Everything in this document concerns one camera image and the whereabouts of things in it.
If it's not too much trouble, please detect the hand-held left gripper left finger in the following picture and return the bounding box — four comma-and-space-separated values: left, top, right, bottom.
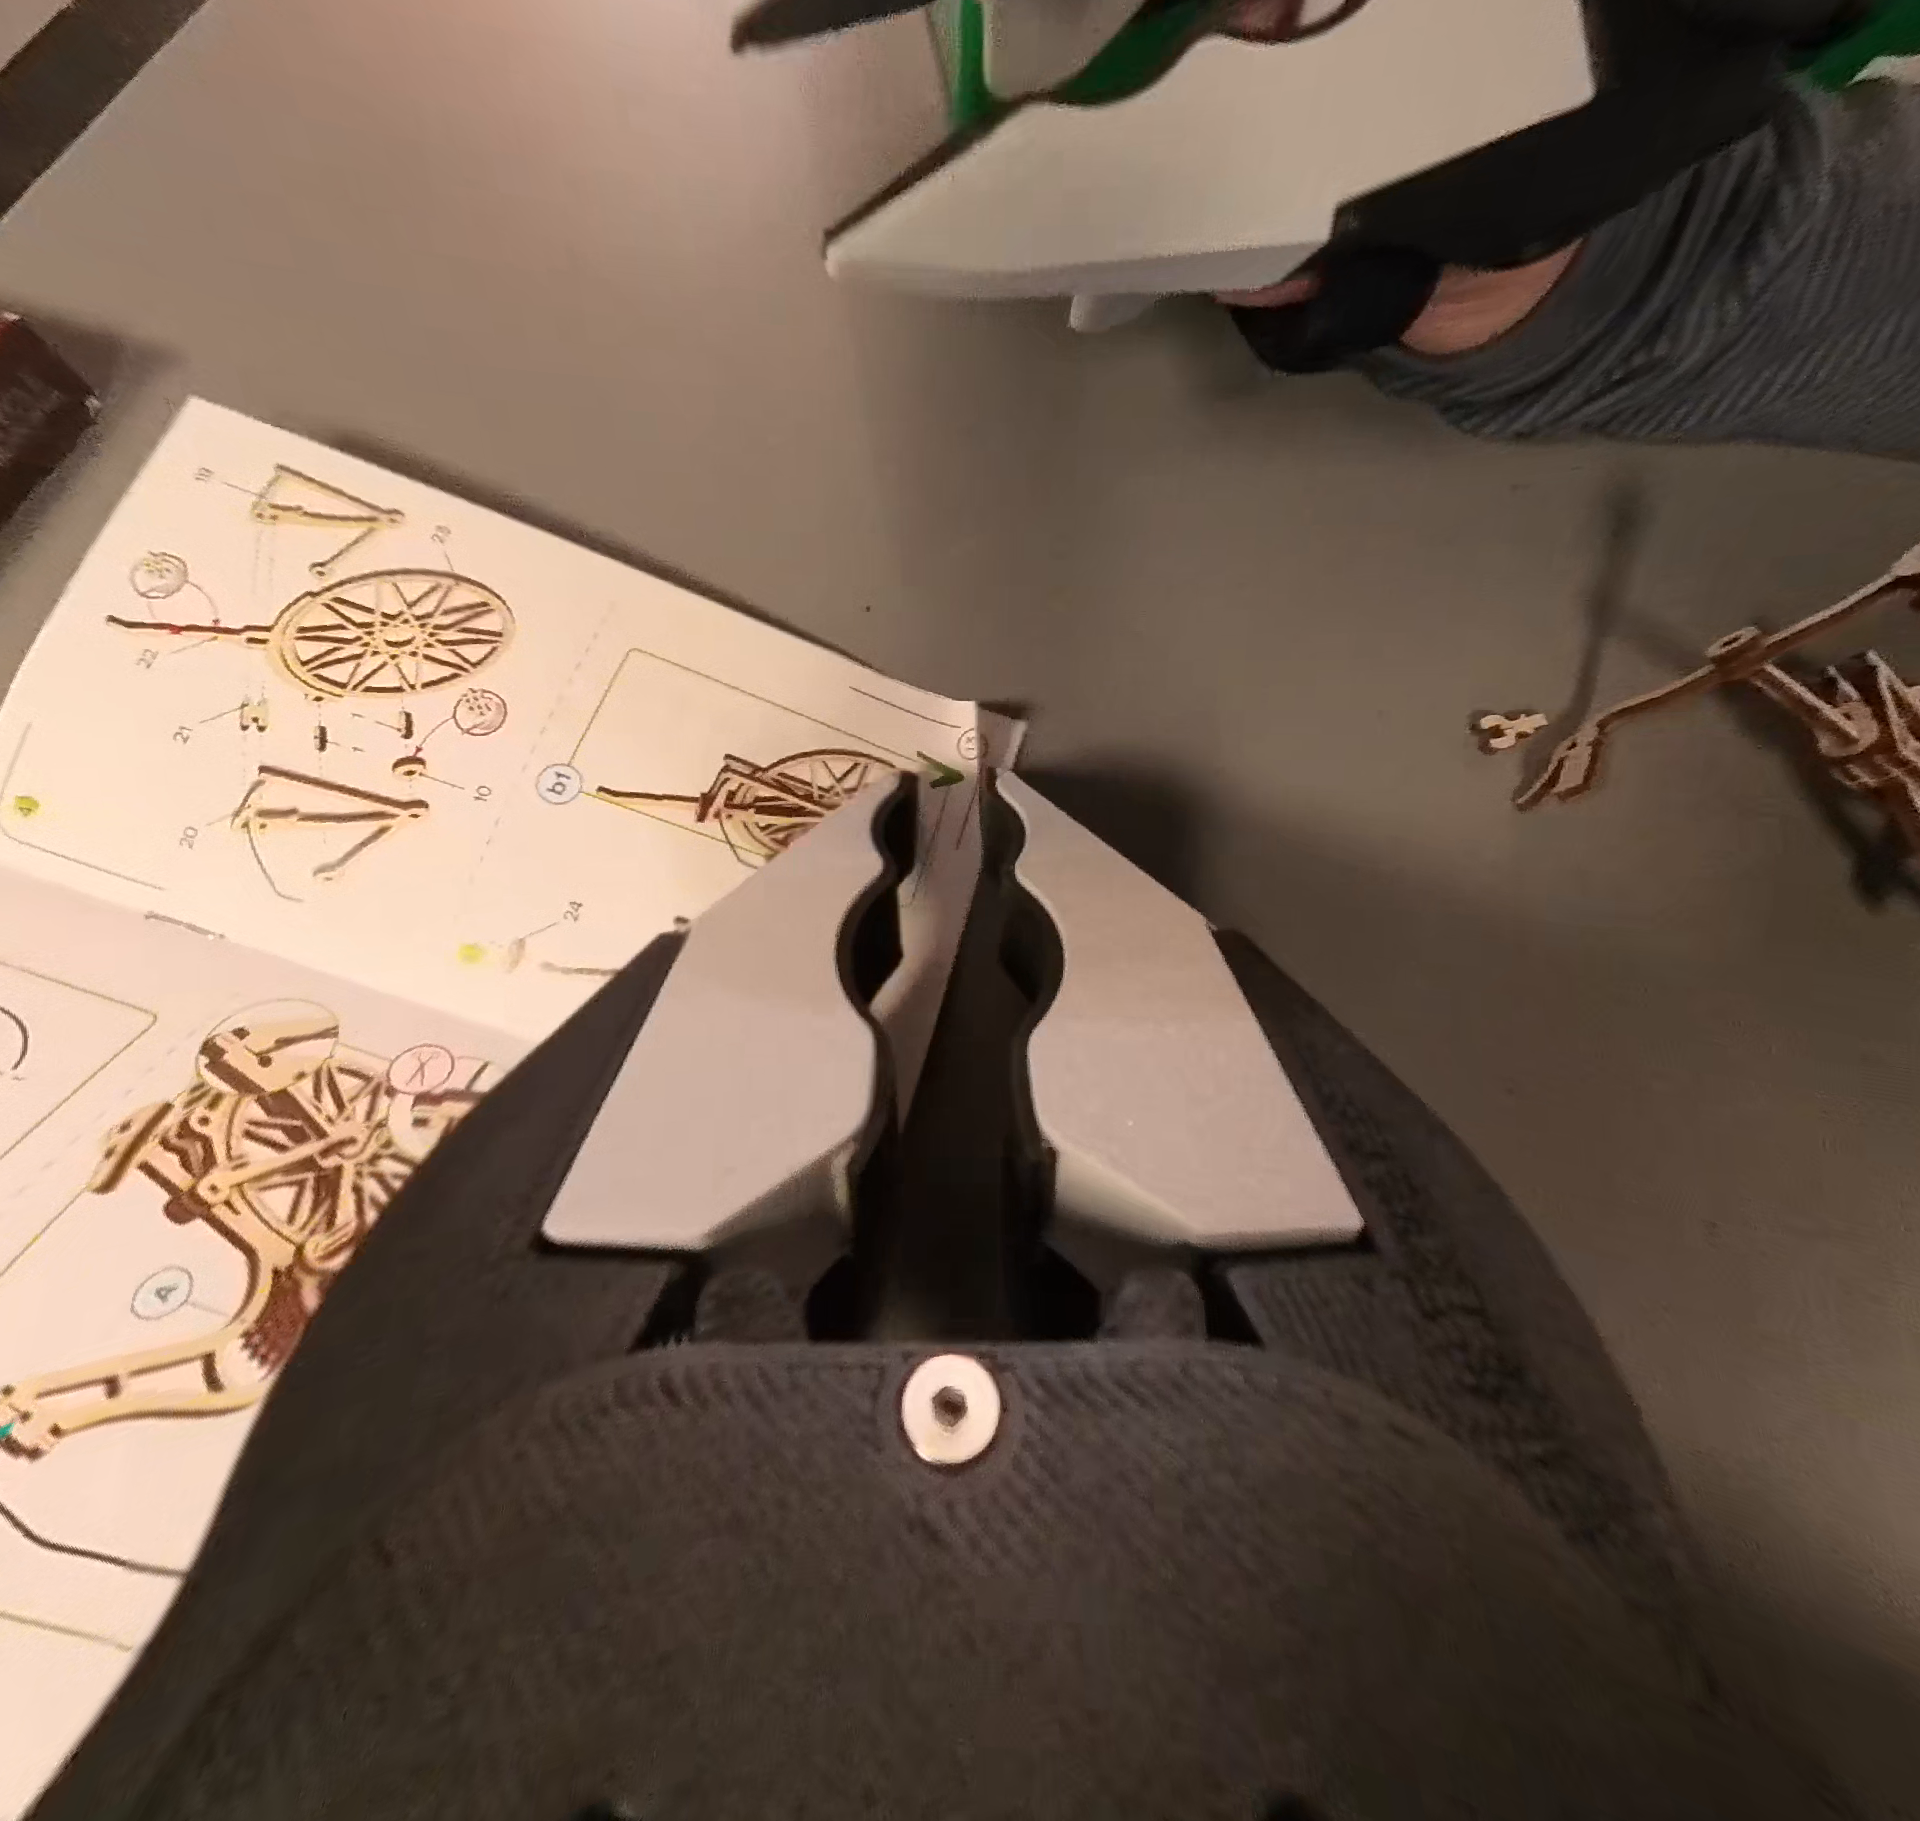
538, 771, 923, 1254

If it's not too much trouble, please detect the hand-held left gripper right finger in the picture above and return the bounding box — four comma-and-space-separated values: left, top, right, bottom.
976, 767, 1370, 1249

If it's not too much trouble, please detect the white instruction booklet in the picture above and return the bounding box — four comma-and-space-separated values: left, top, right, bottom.
0, 396, 1035, 1650

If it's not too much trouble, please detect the wooden handlebar part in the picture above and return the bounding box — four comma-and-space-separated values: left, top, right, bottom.
1513, 543, 1920, 812

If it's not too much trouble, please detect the person's right forearm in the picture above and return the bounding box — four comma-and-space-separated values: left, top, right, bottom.
1351, 87, 1920, 460

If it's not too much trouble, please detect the red-brown model kit box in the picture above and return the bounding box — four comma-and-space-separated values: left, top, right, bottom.
0, 313, 100, 521

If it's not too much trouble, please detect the person's right hand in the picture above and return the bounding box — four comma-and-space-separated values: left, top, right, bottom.
1408, 233, 1591, 355

